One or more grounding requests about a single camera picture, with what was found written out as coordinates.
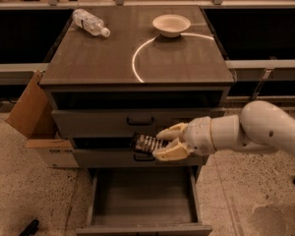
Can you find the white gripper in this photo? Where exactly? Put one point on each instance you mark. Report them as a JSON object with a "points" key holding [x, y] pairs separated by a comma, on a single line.
{"points": [[199, 133]]}

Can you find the dark chocolate rxbar wrapper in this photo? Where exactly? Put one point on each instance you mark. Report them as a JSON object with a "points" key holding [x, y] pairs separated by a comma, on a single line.
{"points": [[146, 144]]}

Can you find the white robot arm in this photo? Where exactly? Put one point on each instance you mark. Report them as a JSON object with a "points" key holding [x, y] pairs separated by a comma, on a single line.
{"points": [[261, 127]]}

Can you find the top grey drawer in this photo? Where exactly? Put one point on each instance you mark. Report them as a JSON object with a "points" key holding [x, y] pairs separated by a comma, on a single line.
{"points": [[109, 123]]}

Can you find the bottom grey open drawer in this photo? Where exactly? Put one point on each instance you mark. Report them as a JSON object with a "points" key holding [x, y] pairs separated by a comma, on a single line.
{"points": [[144, 201]]}

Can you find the grey wooden drawer cabinet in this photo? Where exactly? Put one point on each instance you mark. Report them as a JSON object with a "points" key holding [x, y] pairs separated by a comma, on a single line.
{"points": [[136, 67]]}

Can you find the middle grey drawer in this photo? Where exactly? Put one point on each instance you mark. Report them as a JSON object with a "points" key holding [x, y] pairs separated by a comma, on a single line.
{"points": [[115, 158]]}

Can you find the white paper bowl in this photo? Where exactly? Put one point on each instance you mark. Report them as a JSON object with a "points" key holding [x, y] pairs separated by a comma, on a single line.
{"points": [[171, 25]]}

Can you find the open cardboard box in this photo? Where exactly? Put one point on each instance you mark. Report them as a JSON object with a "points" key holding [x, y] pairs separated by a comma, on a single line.
{"points": [[31, 116]]}

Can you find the clear plastic water bottle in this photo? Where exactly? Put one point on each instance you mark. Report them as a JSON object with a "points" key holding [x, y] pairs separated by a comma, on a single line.
{"points": [[90, 23]]}

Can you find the black object on floor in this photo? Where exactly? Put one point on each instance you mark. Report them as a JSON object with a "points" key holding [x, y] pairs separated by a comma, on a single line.
{"points": [[31, 229]]}

